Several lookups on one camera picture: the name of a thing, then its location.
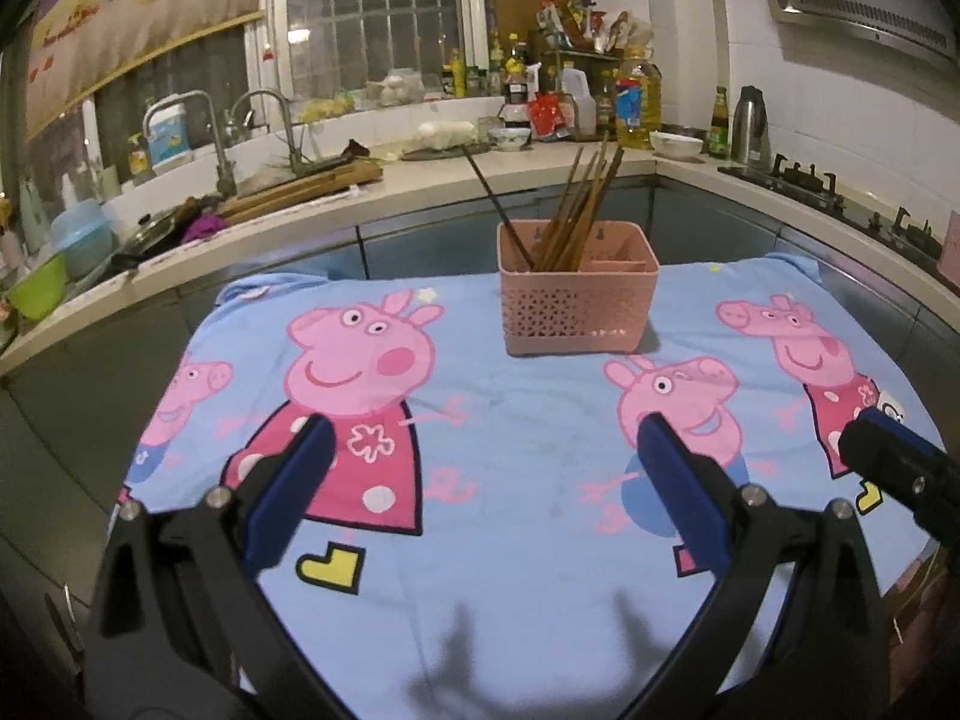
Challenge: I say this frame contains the dark sauce bottle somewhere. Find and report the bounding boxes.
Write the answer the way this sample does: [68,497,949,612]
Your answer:
[595,71,617,140]

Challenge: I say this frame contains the black gas stove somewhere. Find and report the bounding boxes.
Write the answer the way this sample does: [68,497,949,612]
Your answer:
[716,152,946,271]

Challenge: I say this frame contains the dark frying pan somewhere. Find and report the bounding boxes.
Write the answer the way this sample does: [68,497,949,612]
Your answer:
[112,210,196,271]

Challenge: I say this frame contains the barred window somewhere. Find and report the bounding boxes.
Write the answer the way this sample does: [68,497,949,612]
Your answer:
[285,0,466,102]

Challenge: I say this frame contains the white plastic jug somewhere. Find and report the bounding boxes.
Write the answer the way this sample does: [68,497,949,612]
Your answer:
[559,67,590,140]

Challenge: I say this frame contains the yellow cooking oil bottle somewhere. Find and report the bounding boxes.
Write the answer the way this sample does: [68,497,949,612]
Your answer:
[615,45,665,151]

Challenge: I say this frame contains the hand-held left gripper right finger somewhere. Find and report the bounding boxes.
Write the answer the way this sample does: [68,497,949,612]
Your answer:
[619,412,893,720]

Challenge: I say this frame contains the white detergent jug blue label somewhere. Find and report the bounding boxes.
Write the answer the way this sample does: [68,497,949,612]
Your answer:
[142,94,197,166]

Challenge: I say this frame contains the wooden cutting board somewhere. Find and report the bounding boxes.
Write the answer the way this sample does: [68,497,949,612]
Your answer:
[217,159,383,226]

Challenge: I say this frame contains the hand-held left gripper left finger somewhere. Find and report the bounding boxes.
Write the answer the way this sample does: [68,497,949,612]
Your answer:
[82,414,353,720]

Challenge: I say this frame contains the brown wooden chopstick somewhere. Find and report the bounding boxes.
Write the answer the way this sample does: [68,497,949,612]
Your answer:
[561,132,610,271]
[553,152,601,271]
[574,146,626,271]
[547,161,593,271]
[541,147,584,271]
[567,157,617,271]

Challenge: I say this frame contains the dark wooden chopstick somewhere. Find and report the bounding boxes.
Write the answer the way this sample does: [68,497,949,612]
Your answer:
[461,146,536,271]

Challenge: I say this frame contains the blue cartoon pig printed blanket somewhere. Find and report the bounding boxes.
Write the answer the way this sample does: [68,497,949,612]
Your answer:
[109,255,946,720]

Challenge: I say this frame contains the red snack packet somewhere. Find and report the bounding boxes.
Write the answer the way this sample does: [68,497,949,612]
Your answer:
[529,90,563,137]

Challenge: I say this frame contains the white ceramic bowl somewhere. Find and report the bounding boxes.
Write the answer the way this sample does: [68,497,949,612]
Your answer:
[649,131,706,160]

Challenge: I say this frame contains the curved steel sink faucet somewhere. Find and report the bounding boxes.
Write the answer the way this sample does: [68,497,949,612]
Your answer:
[225,88,308,177]

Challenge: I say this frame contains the green glass bottle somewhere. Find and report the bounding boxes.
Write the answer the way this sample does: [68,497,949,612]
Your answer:
[707,86,731,160]

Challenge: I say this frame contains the stainless steel kettle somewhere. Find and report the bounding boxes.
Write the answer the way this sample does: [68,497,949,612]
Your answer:
[730,85,771,166]

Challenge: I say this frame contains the pink plastic utensil basket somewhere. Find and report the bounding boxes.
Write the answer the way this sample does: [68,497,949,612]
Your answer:
[497,219,661,358]

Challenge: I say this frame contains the purple cloth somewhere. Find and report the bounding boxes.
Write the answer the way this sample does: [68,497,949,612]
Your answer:
[180,214,226,245]

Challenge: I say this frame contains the white plastic bag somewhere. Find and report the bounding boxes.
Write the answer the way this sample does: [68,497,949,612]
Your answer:
[416,118,479,151]

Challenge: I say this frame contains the blue plastic container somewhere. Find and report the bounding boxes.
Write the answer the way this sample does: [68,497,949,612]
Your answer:
[49,199,113,282]

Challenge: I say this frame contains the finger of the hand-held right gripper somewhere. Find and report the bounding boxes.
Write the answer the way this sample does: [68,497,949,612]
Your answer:
[838,409,960,541]

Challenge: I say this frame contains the wall shelf with packets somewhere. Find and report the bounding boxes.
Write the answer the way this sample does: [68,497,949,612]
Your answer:
[534,4,653,61]

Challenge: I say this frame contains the printed window blind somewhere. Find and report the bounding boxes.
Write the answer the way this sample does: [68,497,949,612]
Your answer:
[26,0,267,143]

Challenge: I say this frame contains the tall steel sink faucet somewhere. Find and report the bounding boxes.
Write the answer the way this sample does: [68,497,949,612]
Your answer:
[142,90,239,196]

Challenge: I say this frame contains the green plastic bowl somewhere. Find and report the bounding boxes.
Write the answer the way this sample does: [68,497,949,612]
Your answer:
[6,251,68,322]

